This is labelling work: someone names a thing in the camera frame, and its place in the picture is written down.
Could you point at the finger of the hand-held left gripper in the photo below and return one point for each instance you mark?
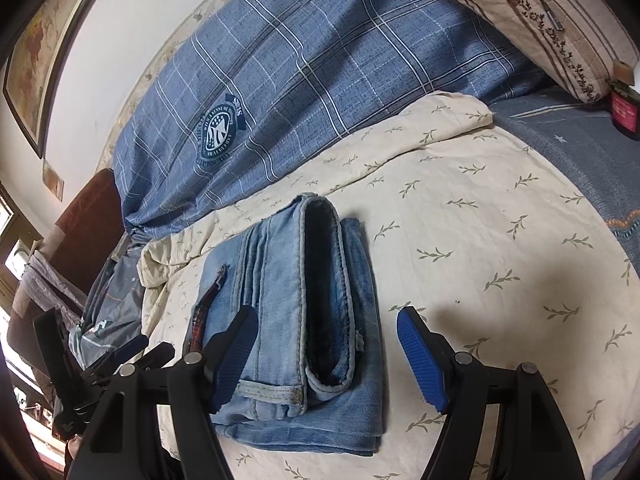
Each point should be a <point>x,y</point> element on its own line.
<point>157,354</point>
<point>127,349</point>

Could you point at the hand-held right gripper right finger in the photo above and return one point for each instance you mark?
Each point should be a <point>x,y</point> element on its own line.
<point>422,360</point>

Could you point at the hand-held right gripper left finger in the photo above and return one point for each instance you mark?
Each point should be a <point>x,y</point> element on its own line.
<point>235,355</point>

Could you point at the blue denim pants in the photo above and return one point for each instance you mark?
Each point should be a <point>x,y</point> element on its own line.
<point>280,285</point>

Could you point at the grey cloth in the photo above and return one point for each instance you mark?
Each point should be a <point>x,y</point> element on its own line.
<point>50,280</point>

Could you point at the wooden door with glass panes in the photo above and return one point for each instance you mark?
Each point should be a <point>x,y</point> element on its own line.
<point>15,255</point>

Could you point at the cream leaf-print blanket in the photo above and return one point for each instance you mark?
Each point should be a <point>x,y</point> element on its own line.
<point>500,260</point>

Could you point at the brown wooden headboard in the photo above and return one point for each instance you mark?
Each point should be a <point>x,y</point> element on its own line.
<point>90,220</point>

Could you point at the blue plaid quilt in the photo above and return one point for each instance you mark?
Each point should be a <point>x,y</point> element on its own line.
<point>325,60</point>

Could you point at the dark red jar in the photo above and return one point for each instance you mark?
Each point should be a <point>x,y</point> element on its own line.
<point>627,115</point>

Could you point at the cream striped floral pillow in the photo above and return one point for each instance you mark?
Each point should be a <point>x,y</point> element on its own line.
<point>580,55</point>

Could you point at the small wall picture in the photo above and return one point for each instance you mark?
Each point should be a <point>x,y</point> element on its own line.
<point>52,180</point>

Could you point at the large framed wall picture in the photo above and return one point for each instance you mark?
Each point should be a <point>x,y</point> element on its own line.
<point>40,60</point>

